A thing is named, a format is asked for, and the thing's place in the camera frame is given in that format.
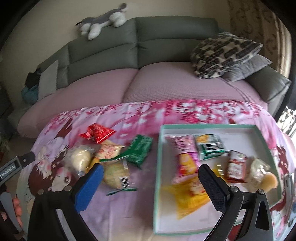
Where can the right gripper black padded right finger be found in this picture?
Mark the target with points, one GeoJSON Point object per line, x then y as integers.
{"type": "Point", "coordinates": [230, 200]}

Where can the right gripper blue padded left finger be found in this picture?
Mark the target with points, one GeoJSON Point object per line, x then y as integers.
{"type": "Point", "coordinates": [44, 223]}

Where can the orange jelly cup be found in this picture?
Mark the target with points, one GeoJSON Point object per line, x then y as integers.
{"type": "Point", "coordinates": [269, 182]}

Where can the cream bun clear wrapper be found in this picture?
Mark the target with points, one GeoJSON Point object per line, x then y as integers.
{"type": "Point", "coordinates": [78, 159]}

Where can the red white snack packet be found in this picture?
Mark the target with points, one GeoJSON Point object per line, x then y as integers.
{"type": "Point", "coordinates": [236, 167]}

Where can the yellow snack bag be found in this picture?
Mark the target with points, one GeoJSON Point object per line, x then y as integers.
{"type": "Point", "coordinates": [189, 196]}

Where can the round cookie clear packet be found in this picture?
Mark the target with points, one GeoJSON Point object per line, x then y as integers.
{"type": "Point", "coordinates": [117, 176]}

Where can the red foil snack packet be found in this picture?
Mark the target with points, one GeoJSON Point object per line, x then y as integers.
{"type": "Point", "coordinates": [97, 133]}

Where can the green white snack packet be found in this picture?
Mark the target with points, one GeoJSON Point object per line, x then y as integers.
{"type": "Point", "coordinates": [209, 146]}

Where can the pink orange snack bag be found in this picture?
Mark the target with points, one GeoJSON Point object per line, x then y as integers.
{"type": "Point", "coordinates": [187, 157]}

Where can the dark green snack packet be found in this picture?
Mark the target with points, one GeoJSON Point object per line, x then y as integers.
{"type": "Point", "coordinates": [139, 149]}

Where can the pale orange snack bag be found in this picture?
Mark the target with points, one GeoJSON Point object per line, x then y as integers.
{"type": "Point", "coordinates": [108, 150]}

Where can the person's left hand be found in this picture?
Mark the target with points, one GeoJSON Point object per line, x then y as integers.
{"type": "Point", "coordinates": [18, 210]}

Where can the pink cartoon print blanket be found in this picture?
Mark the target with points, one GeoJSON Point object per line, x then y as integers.
{"type": "Point", "coordinates": [128, 215]}

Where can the teal cloth bundle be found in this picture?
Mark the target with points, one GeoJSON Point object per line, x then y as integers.
{"type": "Point", "coordinates": [30, 95]}

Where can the white green-edged box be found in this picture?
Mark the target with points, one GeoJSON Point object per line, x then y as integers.
{"type": "Point", "coordinates": [246, 139]}

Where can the light grey cushion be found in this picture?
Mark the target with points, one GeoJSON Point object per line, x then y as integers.
{"type": "Point", "coordinates": [48, 81]}

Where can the pink sofa seat cover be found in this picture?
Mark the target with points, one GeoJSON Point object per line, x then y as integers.
{"type": "Point", "coordinates": [158, 81]}

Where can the grey white plush dog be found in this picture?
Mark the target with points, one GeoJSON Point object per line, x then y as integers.
{"type": "Point", "coordinates": [92, 26]}

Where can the grey pillow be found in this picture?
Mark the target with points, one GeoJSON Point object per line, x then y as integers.
{"type": "Point", "coordinates": [246, 69]}

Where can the black white patterned pillow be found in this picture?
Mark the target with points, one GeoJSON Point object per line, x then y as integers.
{"type": "Point", "coordinates": [224, 52]}

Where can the grey sofa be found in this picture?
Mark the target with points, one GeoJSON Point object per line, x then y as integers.
{"type": "Point", "coordinates": [143, 41]}

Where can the patterned beige curtain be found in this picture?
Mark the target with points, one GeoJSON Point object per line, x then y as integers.
{"type": "Point", "coordinates": [255, 21]}

